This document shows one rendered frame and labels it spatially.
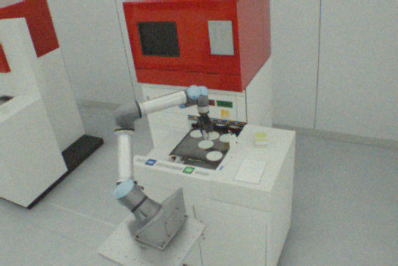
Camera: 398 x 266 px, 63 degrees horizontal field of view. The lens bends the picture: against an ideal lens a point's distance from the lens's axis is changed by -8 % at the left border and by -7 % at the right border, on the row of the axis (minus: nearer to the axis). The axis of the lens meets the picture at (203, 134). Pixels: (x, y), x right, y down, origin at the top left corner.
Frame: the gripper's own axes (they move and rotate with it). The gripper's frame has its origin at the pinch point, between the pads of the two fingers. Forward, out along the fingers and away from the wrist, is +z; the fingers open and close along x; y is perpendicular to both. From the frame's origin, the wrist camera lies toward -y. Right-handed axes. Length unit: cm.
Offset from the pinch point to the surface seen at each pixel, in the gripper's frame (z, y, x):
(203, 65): -41.8, 20.8, -8.4
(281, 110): 69, 123, -124
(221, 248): 58, -40, 11
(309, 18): -37, 103, -145
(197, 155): 7.3, -3.5, 9.2
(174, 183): 9.0, -22.5, 29.6
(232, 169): 0.7, -35.2, -2.8
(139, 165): 1.3, -6.3, 46.4
